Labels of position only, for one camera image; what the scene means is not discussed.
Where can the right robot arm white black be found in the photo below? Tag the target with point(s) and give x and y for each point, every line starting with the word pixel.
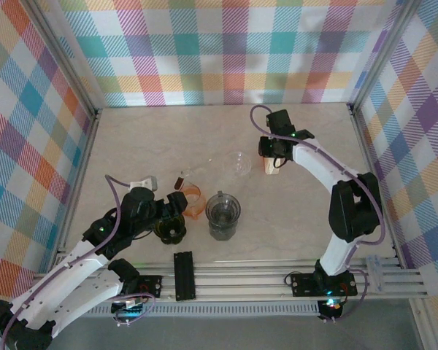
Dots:
pixel 314 160

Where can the black rail bracket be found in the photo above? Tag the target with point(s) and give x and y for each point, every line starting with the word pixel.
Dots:
pixel 184 277

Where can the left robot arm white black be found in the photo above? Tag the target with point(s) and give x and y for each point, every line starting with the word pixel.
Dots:
pixel 76 266

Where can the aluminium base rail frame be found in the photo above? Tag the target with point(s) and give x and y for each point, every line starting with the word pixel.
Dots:
pixel 241 280

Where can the clear acrylic block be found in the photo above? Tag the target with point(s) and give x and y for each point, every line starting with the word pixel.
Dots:
pixel 374 273

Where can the grey coffee dripper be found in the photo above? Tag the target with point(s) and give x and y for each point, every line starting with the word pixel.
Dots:
pixel 222 209

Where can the controller board with LED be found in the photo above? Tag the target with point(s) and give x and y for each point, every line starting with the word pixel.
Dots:
pixel 129 310
pixel 330 308

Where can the clear coffee dripper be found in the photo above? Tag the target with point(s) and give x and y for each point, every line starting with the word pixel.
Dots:
pixel 237 164

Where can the smoky grey glass server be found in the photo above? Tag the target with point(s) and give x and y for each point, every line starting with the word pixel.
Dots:
pixel 222 235

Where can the orange transparent cup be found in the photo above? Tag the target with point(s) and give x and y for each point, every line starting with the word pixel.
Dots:
pixel 200 204

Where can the aluminium side rail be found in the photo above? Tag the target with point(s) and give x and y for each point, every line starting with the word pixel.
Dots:
pixel 364 146
pixel 77 182

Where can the aluminium corner post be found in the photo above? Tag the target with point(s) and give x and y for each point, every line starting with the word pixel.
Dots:
pixel 382 54
pixel 72 62

